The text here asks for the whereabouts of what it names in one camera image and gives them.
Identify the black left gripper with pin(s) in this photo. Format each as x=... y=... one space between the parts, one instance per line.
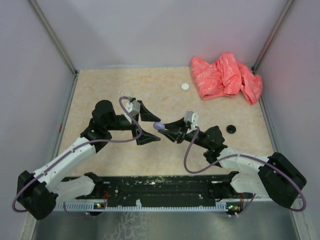
x=146 y=115

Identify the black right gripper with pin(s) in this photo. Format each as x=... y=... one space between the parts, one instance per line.
x=181 y=136

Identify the purple charging case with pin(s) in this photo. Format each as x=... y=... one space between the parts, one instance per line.
x=158 y=126

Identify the black round charging case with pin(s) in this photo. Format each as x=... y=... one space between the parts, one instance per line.
x=231 y=129

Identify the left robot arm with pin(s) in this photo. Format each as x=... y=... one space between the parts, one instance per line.
x=39 y=192

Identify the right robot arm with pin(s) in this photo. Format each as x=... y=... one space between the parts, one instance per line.
x=273 y=176

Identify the white round charging case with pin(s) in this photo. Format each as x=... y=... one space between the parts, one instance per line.
x=185 y=86

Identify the pink plastic bag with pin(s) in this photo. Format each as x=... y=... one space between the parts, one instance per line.
x=226 y=77

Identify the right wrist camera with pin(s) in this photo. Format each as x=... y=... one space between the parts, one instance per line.
x=191 y=117

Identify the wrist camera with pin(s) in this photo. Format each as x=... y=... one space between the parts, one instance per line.
x=191 y=117
x=133 y=108

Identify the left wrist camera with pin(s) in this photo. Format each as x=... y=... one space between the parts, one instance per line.
x=133 y=108

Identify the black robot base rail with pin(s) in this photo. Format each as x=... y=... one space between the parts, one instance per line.
x=169 y=191

